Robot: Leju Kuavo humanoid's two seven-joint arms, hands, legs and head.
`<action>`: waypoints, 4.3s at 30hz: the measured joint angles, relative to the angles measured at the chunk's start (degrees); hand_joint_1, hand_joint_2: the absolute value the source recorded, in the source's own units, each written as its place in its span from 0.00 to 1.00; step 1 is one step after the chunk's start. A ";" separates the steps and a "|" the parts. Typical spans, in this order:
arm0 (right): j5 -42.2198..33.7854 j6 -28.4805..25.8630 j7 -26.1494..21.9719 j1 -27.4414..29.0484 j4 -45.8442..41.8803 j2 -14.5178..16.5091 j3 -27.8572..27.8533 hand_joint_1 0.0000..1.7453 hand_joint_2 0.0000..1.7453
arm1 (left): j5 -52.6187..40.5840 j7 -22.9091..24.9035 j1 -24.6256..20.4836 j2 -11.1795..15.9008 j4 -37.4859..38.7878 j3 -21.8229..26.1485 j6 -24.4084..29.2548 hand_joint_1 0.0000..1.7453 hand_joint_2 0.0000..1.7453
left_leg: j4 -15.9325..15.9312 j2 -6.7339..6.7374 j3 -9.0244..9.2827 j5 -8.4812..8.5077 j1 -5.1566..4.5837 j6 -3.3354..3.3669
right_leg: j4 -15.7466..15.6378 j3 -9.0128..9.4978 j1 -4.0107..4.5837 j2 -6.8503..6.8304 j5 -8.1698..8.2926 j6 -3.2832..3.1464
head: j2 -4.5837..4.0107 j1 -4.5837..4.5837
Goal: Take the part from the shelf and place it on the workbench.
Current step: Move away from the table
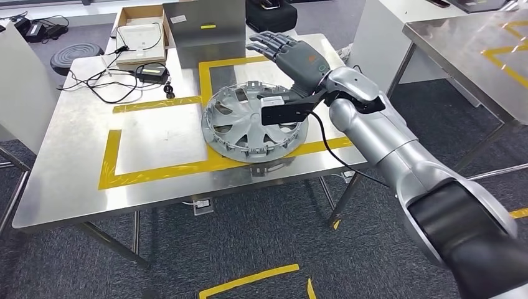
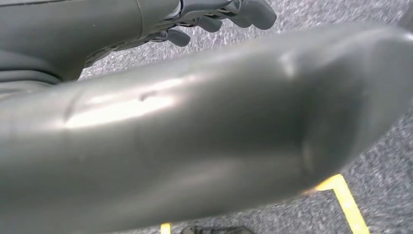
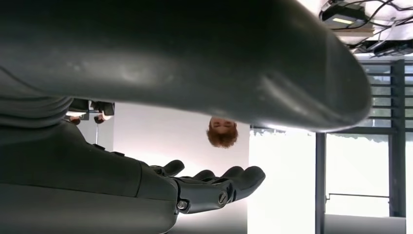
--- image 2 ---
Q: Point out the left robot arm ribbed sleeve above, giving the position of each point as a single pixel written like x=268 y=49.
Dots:
x=19 y=74

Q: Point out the yellow floor tape rectangle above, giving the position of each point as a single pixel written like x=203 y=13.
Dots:
x=347 y=202

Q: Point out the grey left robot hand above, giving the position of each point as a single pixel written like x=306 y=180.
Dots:
x=193 y=135

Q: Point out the dark robot foot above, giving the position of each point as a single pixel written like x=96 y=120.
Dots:
x=216 y=230

